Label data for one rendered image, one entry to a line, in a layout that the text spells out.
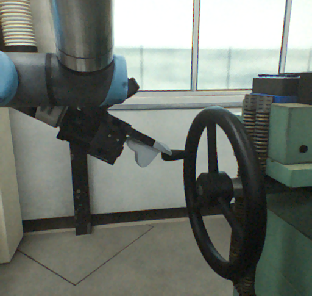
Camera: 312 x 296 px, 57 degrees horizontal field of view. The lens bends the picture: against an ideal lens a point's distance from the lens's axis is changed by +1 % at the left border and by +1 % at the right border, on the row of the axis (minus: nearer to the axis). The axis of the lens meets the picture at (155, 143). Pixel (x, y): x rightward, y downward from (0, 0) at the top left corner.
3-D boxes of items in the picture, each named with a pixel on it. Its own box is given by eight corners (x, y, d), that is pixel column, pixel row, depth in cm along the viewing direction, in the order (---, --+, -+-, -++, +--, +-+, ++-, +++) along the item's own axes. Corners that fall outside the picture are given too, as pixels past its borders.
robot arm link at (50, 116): (57, 82, 55) (50, 79, 47) (80, 94, 56) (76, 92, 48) (39, 118, 55) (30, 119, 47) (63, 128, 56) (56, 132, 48)
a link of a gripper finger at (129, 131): (148, 146, 56) (108, 126, 54) (152, 138, 56) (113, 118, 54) (153, 149, 52) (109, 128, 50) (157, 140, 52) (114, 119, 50)
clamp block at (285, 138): (237, 143, 58) (240, 98, 56) (297, 140, 60) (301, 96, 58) (284, 166, 44) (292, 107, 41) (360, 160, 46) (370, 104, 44)
